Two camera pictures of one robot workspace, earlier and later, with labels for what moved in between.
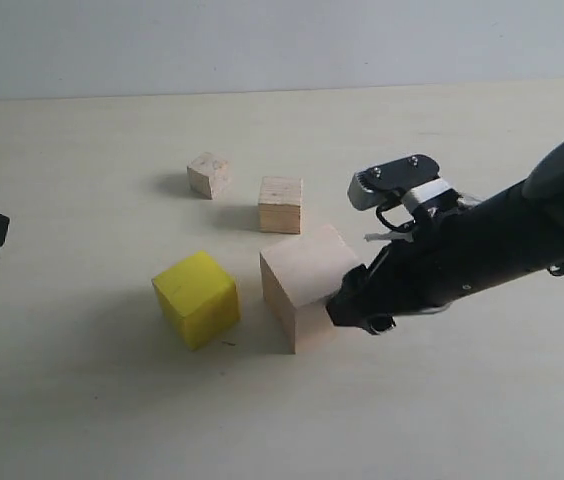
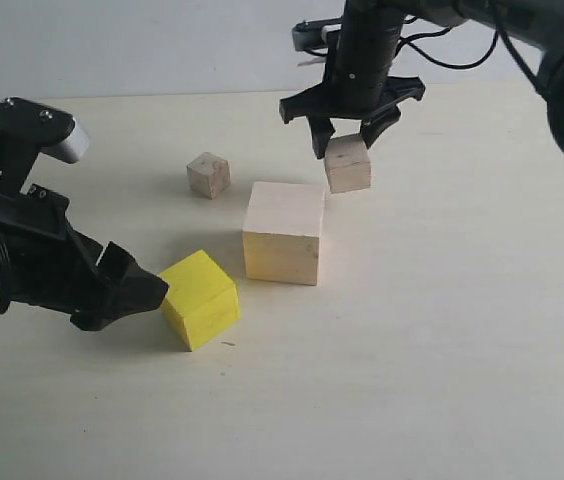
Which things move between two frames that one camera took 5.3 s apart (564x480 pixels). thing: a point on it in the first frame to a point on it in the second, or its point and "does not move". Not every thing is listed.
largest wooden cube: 299,276 to 281,231
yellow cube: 200,296 does not move
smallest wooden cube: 209,175 does not move
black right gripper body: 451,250 to 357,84
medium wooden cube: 280,205 to 347,164
